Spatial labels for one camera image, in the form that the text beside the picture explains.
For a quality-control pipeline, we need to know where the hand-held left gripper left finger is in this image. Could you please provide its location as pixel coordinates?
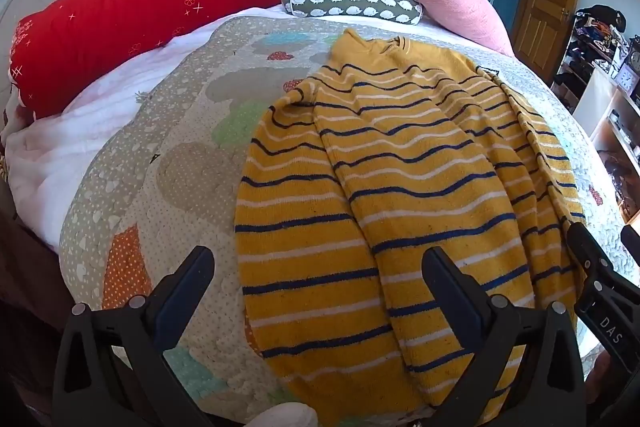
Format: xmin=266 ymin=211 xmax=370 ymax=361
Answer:
xmin=52 ymin=246 xmax=216 ymax=427

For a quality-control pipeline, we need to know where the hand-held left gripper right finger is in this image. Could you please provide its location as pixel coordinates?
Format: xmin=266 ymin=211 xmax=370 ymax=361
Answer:
xmin=421 ymin=247 xmax=587 ymax=427

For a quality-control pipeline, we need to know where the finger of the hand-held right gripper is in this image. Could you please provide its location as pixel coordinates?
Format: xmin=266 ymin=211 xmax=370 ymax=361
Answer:
xmin=566 ymin=222 xmax=615 ymax=308
xmin=620 ymin=224 xmax=640 ymax=280

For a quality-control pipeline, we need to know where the yellow striped sweater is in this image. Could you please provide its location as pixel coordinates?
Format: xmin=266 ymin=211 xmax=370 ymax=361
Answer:
xmin=234 ymin=29 xmax=588 ymax=425

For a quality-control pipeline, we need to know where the patterned quilt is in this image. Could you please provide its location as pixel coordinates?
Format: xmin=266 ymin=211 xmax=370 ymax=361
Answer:
xmin=59 ymin=14 xmax=628 ymax=427

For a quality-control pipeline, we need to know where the white open cabinet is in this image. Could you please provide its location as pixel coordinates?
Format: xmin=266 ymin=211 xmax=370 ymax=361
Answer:
xmin=571 ymin=66 xmax=640 ymax=225

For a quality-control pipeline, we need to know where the white rounded object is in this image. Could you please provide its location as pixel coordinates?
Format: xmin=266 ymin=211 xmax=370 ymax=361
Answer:
xmin=248 ymin=403 xmax=319 ymax=427

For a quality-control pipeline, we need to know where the small white clock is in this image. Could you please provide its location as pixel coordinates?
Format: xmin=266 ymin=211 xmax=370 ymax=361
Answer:
xmin=614 ymin=63 xmax=640 ymax=94

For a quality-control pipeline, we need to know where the white fleece blanket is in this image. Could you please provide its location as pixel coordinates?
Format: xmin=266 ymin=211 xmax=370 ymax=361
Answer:
xmin=2 ymin=6 xmax=286 ymax=253

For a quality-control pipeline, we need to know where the ornate dark clock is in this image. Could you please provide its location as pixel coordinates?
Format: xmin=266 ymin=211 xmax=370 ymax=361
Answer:
xmin=626 ymin=35 xmax=640 ymax=75

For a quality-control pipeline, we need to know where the cluttered dark rack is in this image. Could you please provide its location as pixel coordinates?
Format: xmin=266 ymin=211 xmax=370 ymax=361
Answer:
xmin=551 ymin=4 xmax=630 ymax=110

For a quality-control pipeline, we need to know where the red printed duvet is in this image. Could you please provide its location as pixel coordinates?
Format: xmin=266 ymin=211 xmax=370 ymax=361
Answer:
xmin=9 ymin=0 xmax=317 ymax=120

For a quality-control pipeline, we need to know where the olive bolster pillow white print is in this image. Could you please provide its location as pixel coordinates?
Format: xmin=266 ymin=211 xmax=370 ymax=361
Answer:
xmin=281 ymin=0 xmax=425 ymax=26

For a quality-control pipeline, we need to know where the dark brown bed frame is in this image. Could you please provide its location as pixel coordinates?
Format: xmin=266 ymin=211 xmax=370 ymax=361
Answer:
xmin=0 ymin=202 xmax=68 ymax=427

